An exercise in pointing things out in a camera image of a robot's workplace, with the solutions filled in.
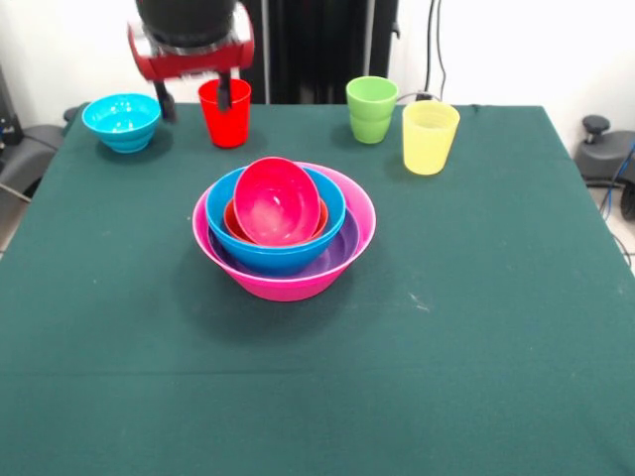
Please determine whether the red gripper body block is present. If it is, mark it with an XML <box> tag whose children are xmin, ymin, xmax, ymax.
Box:
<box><xmin>126</xmin><ymin>2</ymin><xmax>256</xmax><ymax>82</ymax></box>

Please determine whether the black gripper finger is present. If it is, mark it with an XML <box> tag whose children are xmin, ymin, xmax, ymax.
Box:
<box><xmin>215</xmin><ymin>70</ymin><xmax>234</xmax><ymax>114</ymax></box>
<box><xmin>152</xmin><ymin>78</ymin><xmax>178</xmax><ymax>123</ymax></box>

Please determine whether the small crimson bowl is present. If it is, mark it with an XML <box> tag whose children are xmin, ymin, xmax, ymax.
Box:
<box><xmin>233</xmin><ymin>156</ymin><xmax>321</xmax><ymax>247</ymax></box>

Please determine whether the medium blue bowl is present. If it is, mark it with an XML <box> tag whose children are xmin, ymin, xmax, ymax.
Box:
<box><xmin>212</xmin><ymin>232</ymin><xmax>343</xmax><ymax>278</ymax></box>
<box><xmin>204</xmin><ymin>166</ymin><xmax>347</xmax><ymax>257</ymax></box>

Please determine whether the small orange bowl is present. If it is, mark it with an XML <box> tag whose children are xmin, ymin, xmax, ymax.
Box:
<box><xmin>223</xmin><ymin>196</ymin><xmax>329</xmax><ymax>244</ymax></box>

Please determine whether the purple shallow bowl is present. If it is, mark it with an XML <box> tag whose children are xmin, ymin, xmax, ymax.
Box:
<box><xmin>207</xmin><ymin>210</ymin><xmax>362</xmax><ymax>282</ymax></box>

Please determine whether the large pink bowl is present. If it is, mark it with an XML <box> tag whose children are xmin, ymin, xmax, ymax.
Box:
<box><xmin>191</xmin><ymin>161</ymin><xmax>378</xmax><ymax>302</ymax></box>

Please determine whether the yellow cup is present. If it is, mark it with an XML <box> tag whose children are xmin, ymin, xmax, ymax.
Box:
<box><xmin>402</xmin><ymin>101</ymin><xmax>461</xmax><ymax>177</ymax></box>

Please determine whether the red cup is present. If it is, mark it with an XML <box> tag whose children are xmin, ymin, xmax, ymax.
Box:
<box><xmin>197</xmin><ymin>77</ymin><xmax>253</xmax><ymax>149</ymax></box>

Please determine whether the small blue bowl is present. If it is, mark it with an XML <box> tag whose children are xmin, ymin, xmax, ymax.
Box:
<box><xmin>81</xmin><ymin>92</ymin><xmax>163</xmax><ymax>143</ymax></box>
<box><xmin>98</xmin><ymin>129</ymin><xmax>156</xmax><ymax>155</ymax></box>

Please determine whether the green cup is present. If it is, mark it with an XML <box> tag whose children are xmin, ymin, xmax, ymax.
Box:
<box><xmin>345</xmin><ymin>75</ymin><xmax>400</xmax><ymax>146</ymax></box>

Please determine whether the dark green tablecloth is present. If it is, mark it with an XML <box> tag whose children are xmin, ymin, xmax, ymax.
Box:
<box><xmin>0</xmin><ymin>101</ymin><xmax>635</xmax><ymax>476</ymax></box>

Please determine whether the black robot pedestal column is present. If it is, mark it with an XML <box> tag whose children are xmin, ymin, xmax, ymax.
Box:
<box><xmin>227</xmin><ymin>0</ymin><xmax>401</xmax><ymax>105</ymax></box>

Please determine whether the black wall cable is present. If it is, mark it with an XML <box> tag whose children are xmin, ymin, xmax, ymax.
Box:
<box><xmin>414</xmin><ymin>0</ymin><xmax>448</xmax><ymax>105</ymax></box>

